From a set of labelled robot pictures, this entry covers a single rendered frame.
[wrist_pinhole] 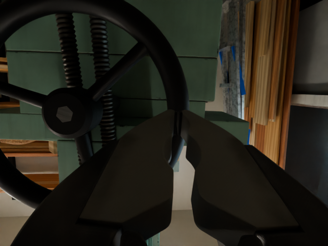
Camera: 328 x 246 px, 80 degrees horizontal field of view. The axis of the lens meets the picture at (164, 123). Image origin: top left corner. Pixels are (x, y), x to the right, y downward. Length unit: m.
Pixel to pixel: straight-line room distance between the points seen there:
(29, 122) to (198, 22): 0.42
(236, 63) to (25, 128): 1.10
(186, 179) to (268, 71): 2.10
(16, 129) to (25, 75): 0.12
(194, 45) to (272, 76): 1.43
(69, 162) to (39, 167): 3.02
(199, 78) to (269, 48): 1.44
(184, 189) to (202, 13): 3.06
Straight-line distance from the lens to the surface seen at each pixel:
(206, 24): 0.45
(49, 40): 0.49
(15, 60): 0.53
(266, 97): 1.82
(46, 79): 0.49
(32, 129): 0.52
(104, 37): 0.32
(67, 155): 0.39
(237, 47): 1.31
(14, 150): 2.89
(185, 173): 3.23
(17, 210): 3.83
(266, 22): 1.84
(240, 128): 0.46
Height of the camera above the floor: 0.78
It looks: 10 degrees up
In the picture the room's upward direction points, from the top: 178 degrees counter-clockwise
